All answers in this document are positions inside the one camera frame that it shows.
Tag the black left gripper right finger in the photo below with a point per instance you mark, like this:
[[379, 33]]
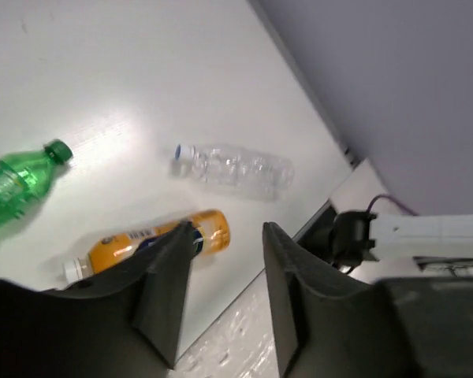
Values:
[[327, 324]]

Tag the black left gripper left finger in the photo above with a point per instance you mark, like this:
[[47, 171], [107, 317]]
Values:
[[123, 322]]

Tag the orange bottle with blue label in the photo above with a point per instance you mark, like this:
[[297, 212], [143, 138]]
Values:
[[211, 235]]

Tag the clear water bottle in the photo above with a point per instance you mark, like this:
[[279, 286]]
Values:
[[234, 170]]

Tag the green plastic soda bottle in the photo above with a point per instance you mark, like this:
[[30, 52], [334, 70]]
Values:
[[27, 177]]

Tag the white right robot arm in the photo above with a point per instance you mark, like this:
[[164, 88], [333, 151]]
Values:
[[430, 236]]

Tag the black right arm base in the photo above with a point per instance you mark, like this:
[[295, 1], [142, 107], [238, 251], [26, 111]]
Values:
[[341, 239]]

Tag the silver foil tape strip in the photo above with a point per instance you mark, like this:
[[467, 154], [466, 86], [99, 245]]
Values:
[[240, 343]]

